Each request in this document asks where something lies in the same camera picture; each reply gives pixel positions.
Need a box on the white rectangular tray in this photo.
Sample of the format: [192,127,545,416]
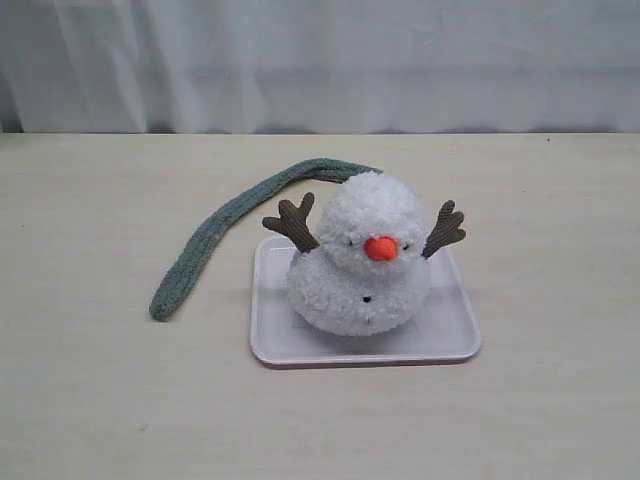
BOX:
[249,236,482,369]

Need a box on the white backdrop curtain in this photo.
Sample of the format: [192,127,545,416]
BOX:
[1,1,639,134]

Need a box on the white plush snowman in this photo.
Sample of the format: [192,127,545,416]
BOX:
[262,171,466,337]

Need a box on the green knitted scarf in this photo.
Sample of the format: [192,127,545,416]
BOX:
[148,158,377,322]

